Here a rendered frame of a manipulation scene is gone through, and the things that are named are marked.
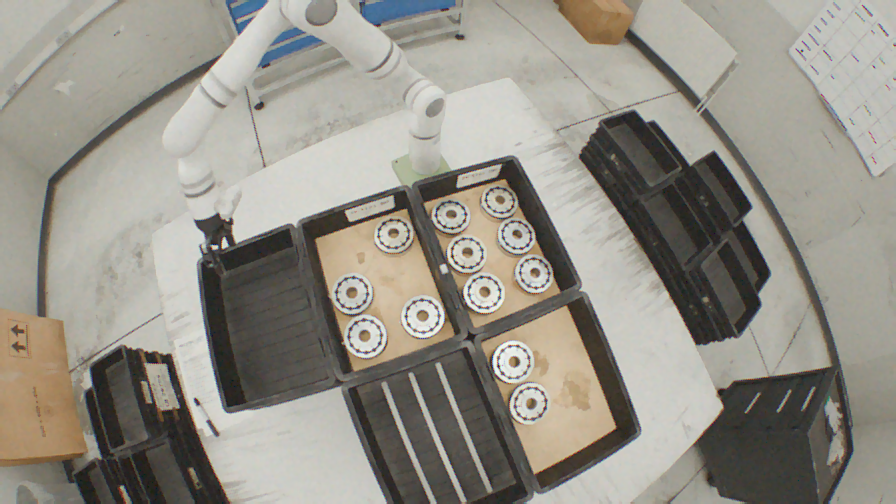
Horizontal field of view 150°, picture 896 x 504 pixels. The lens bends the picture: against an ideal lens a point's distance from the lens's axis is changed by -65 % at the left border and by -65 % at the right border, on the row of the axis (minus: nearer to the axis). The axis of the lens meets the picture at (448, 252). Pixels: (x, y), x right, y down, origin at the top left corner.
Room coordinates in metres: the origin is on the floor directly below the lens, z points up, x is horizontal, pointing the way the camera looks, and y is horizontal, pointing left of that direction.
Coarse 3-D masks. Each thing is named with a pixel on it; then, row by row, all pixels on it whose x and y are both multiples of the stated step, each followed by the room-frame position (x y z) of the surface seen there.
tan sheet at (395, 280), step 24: (384, 216) 0.37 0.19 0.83; (408, 216) 0.39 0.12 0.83; (336, 240) 0.28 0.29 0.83; (360, 240) 0.29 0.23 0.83; (336, 264) 0.22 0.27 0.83; (360, 264) 0.23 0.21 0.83; (384, 264) 0.24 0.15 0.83; (408, 264) 0.26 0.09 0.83; (384, 288) 0.18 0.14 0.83; (408, 288) 0.20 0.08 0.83; (432, 288) 0.21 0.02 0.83; (336, 312) 0.10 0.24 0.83; (384, 312) 0.12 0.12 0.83; (408, 336) 0.08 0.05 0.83; (360, 360) 0.00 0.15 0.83; (384, 360) 0.01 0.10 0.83
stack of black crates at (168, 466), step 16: (144, 448) -0.69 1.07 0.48; (160, 448) -0.70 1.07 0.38; (176, 448) -0.62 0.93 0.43; (192, 448) -0.63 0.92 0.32; (144, 464) -0.81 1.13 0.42; (160, 464) -0.78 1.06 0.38; (176, 464) -0.67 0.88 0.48; (192, 464) -0.68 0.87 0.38; (208, 464) -0.70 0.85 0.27; (144, 480) -0.86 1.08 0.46; (160, 480) -0.86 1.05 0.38; (176, 480) -0.81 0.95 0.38; (192, 480) -0.73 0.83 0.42; (208, 480) -0.75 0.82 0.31; (160, 496) -0.93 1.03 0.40; (176, 496) -0.89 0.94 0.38; (192, 496) -0.78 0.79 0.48; (208, 496) -0.80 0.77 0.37; (224, 496) -0.82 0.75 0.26
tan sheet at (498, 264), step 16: (464, 192) 0.50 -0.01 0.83; (480, 192) 0.51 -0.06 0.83; (432, 208) 0.43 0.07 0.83; (480, 224) 0.41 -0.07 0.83; (496, 224) 0.42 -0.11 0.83; (448, 240) 0.34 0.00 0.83; (464, 256) 0.31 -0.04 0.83; (496, 256) 0.33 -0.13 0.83; (480, 272) 0.28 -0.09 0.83; (496, 272) 0.28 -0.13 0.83; (512, 288) 0.25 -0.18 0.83; (512, 304) 0.21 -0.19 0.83; (528, 304) 0.22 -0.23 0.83; (480, 320) 0.15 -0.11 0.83
